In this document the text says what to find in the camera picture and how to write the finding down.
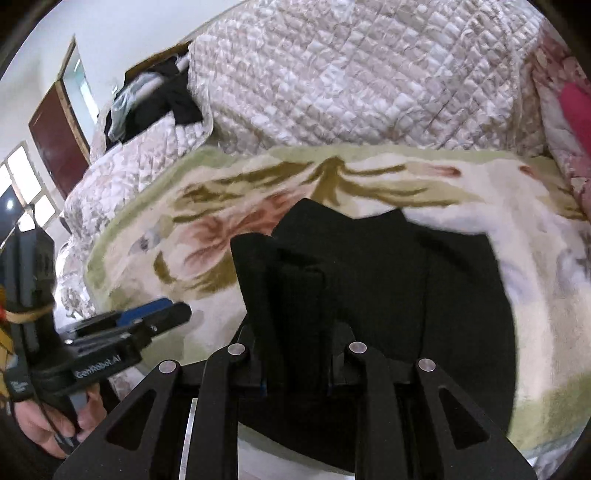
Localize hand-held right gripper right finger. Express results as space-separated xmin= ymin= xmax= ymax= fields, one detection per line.
xmin=328 ymin=320 xmax=541 ymax=480

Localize pink floral comforter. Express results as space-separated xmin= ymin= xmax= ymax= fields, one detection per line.
xmin=531 ymin=28 xmax=591 ymax=222

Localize quilted beige bedspread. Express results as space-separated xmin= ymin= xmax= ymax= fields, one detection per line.
xmin=60 ymin=0 xmax=550 ymax=319

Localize person's left forearm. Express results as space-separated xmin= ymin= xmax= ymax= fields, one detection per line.
xmin=0 ymin=406 xmax=61 ymax=480

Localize floral fleece blanket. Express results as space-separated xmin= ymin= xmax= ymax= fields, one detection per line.
xmin=85 ymin=143 xmax=591 ymax=467

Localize black pants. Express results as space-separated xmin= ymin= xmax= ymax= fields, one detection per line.
xmin=230 ymin=198 xmax=517 ymax=469

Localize window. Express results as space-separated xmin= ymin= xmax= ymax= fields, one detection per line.
xmin=0 ymin=143 xmax=58 ymax=259

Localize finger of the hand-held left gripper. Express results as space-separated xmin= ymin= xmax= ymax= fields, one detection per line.
xmin=69 ymin=302 xmax=193 ymax=352
xmin=81 ymin=298 xmax=172 ymax=330

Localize dark red door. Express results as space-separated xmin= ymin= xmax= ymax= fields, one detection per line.
xmin=28 ymin=39 xmax=100 ymax=199

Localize light blue cloth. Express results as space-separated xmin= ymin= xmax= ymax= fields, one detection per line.
xmin=111 ymin=76 xmax=158 ymax=121

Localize brown wooden headboard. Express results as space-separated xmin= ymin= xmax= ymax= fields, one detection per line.
xmin=124 ymin=41 xmax=195 ymax=79

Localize black garment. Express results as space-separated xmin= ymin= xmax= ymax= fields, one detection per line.
xmin=104 ymin=60 xmax=204 ymax=148

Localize person's left hand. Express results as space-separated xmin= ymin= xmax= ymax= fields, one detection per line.
xmin=16 ymin=383 xmax=109 ymax=460

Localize white rail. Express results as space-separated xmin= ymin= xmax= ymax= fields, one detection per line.
xmin=139 ymin=55 xmax=191 ymax=93

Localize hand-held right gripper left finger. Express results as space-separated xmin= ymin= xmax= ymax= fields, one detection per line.
xmin=53 ymin=323 xmax=278 ymax=480

